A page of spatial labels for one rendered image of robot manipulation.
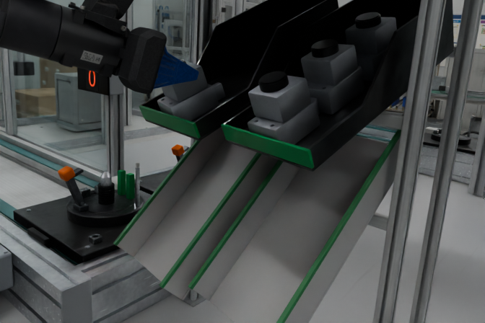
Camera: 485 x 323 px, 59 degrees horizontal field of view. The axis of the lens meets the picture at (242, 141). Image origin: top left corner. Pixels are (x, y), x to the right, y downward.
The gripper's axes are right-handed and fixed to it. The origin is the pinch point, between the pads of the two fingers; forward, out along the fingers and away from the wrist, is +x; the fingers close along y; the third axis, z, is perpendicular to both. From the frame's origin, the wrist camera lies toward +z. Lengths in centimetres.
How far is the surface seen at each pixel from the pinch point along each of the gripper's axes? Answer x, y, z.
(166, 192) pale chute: 8.6, 5.1, -17.8
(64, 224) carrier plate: 1.4, 23.7, -31.9
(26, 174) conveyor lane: 3, 71, -40
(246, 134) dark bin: 5.9, -12.6, -4.3
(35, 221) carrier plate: -2.5, 27.1, -33.1
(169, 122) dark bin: 2.8, -1.3, -6.6
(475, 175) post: 121, 15, -6
